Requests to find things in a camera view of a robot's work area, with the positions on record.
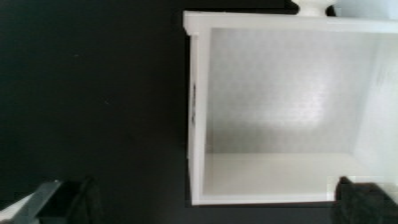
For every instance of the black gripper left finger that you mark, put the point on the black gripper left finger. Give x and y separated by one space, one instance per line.
63 203

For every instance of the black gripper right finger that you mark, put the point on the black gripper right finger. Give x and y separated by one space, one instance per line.
363 205

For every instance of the white drawer without knob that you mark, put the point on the white drawer without knob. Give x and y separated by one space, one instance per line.
294 106

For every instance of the white drawer with knob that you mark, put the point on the white drawer with knob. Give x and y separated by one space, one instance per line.
314 7

